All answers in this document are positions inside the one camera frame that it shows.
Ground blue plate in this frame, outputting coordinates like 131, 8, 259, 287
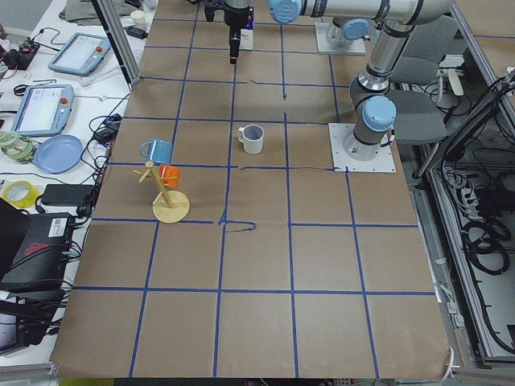
33, 134, 84, 174

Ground green tape rolls stack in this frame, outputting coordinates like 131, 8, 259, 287
1, 131, 36, 163

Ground white grey mug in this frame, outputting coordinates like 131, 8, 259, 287
237, 125, 264, 155

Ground black power adapter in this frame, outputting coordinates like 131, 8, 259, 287
41, 184, 93, 207

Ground wooden mug tree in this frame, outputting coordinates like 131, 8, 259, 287
134, 161, 190, 224

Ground blue mug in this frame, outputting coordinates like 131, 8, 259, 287
140, 138, 173, 164

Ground upper teach pendant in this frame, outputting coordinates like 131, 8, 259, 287
47, 32, 111, 76

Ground aluminium frame post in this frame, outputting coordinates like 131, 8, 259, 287
91, 0, 141, 85

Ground yellow tape roll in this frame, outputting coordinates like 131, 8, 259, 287
2, 181, 39, 209

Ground black red box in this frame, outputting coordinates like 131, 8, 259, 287
1, 211, 73, 294

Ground black laptop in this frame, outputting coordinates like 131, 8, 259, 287
1, 297, 57, 355

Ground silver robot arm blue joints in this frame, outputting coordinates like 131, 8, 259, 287
267, 0, 452, 146

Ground lower teach pendant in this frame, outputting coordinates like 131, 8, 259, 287
11, 84, 75, 137

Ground grey office chair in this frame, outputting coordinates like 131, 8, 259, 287
387, 15, 458, 145

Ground paper cup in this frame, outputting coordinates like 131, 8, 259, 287
130, 10, 146, 30

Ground blue white milk carton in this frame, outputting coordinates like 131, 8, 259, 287
239, 6, 254, 50

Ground teach pendant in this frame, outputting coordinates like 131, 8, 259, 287
11, 84, 75, 137
47, 32, 111, 76

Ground orange mug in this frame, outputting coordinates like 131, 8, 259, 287
159, 164, 180, 188

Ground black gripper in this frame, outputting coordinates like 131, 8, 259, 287
204, 0, 250, 64

